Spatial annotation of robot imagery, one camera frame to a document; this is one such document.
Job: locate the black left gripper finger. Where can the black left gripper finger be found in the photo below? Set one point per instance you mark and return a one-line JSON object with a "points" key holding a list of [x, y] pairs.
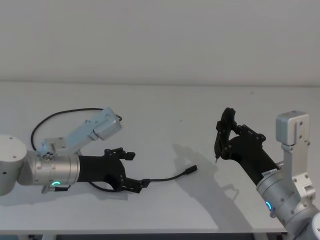
{"points": [[133, 186], [130, 156]]}

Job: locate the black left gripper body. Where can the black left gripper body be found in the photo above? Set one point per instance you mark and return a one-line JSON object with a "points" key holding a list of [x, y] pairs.
{"points": [[100, 168]]}

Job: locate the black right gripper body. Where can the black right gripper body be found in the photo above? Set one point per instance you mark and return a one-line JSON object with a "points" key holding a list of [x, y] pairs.
{"points": [[250, 155]]}

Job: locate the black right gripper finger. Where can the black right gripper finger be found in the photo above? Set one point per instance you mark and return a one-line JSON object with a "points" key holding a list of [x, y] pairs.
{"points": [[250, 131], [223, 140]]}

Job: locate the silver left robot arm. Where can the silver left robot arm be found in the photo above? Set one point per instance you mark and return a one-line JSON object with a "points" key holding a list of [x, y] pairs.
{"points": [[60, 167]]}

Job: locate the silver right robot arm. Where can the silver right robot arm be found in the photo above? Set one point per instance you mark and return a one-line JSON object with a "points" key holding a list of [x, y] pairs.
{"points": [[282, 197]]}

